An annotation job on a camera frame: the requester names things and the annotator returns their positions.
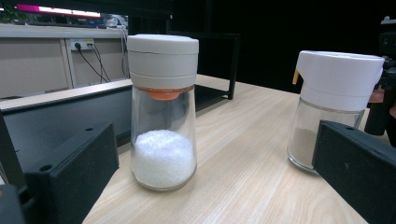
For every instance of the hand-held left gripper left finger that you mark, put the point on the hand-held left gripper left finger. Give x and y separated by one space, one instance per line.
74 168

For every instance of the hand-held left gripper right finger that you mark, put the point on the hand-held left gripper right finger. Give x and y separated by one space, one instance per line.
358 174

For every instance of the pepper shaker with white lid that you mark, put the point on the pepper shaker with white lid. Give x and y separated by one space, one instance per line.
336 81

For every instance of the salt shaker with grey lid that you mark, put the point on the salt shaker with grey lid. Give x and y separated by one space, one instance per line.
163 93

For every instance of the beige cabinet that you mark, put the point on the beige cabinet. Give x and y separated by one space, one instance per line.
34 62

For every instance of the monitor with pink light strip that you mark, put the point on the monitor with pink light strip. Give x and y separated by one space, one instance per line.
56 11

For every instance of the white wall socket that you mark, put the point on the white wall socket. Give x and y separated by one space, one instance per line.
82 44

